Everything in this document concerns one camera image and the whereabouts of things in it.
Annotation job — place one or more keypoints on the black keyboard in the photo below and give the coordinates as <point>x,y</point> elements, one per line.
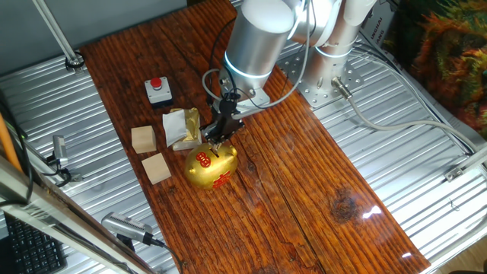
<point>34,251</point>

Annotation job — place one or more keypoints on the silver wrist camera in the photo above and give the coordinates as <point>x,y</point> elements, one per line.
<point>253,102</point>

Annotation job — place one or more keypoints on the grey box red button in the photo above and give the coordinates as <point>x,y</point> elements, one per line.
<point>158,93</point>

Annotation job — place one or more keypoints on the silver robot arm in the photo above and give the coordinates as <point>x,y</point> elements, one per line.
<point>255,42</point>

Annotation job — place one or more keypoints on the gold piggy bank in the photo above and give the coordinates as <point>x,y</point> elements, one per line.
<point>209,171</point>

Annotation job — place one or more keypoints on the light wooden block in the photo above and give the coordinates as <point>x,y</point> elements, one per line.
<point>144,139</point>
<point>156,169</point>

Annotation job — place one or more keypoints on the silver ribbed camera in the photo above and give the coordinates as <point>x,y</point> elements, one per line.
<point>125,225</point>

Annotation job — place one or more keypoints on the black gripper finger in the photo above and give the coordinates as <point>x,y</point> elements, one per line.
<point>230,133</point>
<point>208,133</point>

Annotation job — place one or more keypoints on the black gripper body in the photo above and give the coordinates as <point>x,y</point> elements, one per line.
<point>226,114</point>

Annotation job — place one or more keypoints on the colourful fuzzy fabric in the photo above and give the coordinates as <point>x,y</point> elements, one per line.
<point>449,57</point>

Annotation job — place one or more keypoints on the aluminium frame beam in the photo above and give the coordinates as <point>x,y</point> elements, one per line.
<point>57,213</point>

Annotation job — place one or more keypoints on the white printed box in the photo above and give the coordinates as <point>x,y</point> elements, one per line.
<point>380,30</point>

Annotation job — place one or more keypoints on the gold tissue pack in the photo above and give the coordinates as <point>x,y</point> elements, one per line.
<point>192,127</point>

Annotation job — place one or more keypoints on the orange tube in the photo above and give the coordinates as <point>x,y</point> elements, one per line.
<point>9,144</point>

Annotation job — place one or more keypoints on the small grey camera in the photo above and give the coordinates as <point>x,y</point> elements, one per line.
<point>60,150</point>

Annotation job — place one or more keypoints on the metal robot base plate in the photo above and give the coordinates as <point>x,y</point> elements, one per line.
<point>304,91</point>

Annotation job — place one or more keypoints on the aluminium pole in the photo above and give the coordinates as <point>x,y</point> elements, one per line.
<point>57,34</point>

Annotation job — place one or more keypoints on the white tissue sheet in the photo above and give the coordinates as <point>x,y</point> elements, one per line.
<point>174,127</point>

